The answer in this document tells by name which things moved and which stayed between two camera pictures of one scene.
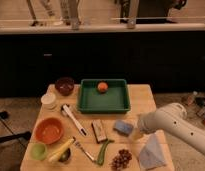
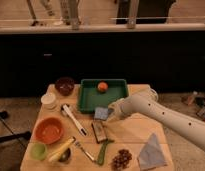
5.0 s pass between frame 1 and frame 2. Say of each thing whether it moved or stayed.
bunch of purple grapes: stayed
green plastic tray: stayed
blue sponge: moved
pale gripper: moved
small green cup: stayed
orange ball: stayed
